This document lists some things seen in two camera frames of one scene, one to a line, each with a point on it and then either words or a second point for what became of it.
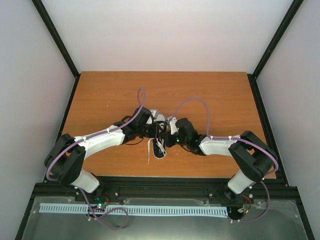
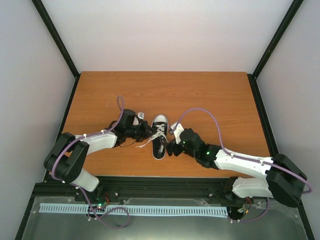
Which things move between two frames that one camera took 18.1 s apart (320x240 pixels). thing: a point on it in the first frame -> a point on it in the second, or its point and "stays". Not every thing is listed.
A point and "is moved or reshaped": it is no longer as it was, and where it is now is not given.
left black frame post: x=54 y=34 stays
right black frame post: x=293 y=8 stays
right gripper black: x=169 y=143 -> x=169 y=147
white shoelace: x=162 y=150 is moved or reshaped
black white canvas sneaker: x=159 y=148 stays
